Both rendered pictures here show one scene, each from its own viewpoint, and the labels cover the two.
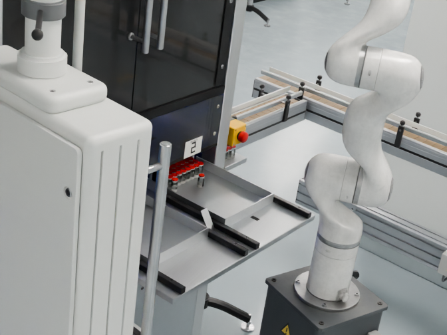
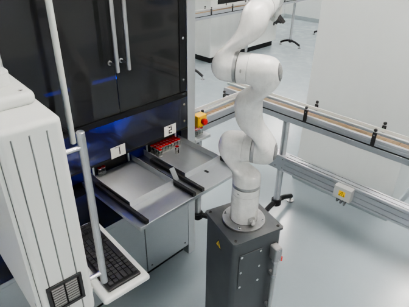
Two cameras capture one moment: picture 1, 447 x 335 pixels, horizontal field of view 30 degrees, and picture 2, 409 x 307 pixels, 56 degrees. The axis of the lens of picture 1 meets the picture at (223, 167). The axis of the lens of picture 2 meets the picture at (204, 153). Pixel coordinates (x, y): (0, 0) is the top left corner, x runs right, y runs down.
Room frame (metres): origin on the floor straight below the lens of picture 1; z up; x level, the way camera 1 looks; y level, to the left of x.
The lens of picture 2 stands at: (0.62, -0.37, 1.97)
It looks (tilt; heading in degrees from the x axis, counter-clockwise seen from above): 30 degrees down; 9
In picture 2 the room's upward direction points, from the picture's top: 1 degrees clockwise
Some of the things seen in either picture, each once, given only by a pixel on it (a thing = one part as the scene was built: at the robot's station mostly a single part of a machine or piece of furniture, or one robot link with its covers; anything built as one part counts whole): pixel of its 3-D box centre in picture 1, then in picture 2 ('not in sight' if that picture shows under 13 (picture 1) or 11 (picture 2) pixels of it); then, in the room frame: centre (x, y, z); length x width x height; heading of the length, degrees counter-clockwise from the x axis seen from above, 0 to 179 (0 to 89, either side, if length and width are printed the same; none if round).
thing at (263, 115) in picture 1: (246, 117); (213, 110); (3.02, -0.06, 0.92); 0.69 x 0.16 x 0.16; 145
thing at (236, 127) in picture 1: (231, 131); (198, 119); (2.70, -0.01, 1.00); 0.08 x 0.07 x 0.07; 55
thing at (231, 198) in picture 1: (209, 189); (181, 155); (2.43, 0.04, 0.90); 0.34 x 0.26 x 0.04; 55
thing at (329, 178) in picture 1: (334, 197); (240, 158); (2.00, -0.31, 1.16); 0.19 x 0.12 x 0.24; 80
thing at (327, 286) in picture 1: (332, 264); (244, 201); (1.99, -0.34, 0.95); 0.19 x 0.19 x 0.18
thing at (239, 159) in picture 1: (221, 157); (195, 134); (2.74, 0.01, 0.87); 0.14 x 0.13 x 0.02; 55
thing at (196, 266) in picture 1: (191, 223); (166, 175); (2.25, 0.08, 0.87); 0.70 x 0.48 x 0.02; 145
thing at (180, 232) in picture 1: (138, 224); (131, 178); (2.15, 0.23, 0.90); 0.34 x 0.26 x 0.04; 55
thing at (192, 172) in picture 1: (185, 175); (168, 147); (2.49, 0.13, 0.91); 0.18 x 0.02 x 0.05; 145
